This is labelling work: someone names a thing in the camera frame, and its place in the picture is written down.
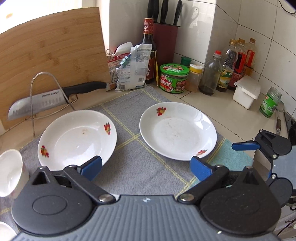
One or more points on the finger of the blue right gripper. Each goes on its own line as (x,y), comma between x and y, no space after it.
(245,146)

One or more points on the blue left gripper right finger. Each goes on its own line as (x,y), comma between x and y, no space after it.
(200,168)

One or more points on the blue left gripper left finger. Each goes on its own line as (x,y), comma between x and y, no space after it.
(91,168)

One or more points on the white plate with fruit print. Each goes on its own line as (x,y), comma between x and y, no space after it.
(177,131)

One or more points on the white ceramic bowl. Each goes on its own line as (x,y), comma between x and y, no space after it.
(13,174)

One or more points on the white bowl pink flowers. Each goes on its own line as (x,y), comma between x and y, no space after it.
(6,232)

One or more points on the teal cloth under mat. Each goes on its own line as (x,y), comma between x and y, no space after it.
(226,156)

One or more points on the green label glass jar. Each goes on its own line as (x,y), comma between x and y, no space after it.
(270,102)

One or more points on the grey checked dish mat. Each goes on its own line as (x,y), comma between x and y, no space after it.
(134,168)

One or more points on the white plastic seasoning box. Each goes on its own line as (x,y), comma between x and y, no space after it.
(247,90)

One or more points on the oil bottle green label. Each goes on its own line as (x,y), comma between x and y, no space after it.
(228,60)

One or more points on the red label sauce bottle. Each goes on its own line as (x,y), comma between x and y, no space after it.
(239,64)

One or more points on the clear glass bottle red cap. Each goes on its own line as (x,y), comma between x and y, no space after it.
(211,74)

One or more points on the yellow lid spice jar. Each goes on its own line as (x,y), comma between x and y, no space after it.
(193,80)

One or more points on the orange label bottle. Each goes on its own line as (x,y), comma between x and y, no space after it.
(250,57)

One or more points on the green lid mushroom sauce jar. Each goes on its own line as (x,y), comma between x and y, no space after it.
(173,78)

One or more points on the green cap small jar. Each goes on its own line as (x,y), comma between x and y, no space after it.
(186,61)

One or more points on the white plastic bag with clip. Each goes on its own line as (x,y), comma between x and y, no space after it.
(133,68)

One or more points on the bamboo cutting board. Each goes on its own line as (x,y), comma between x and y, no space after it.
(61,49)

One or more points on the red white paper bag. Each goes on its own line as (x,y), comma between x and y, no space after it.
(114,60)

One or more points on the dark red knife block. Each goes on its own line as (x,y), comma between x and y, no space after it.
(165,35)

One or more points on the wooden handle utensil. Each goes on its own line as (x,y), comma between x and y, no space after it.
(279,109)

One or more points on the metal wire rack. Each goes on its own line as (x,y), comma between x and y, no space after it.
(47,99)

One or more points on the black handle kitchen knife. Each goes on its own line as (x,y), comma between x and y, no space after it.
(21,108)

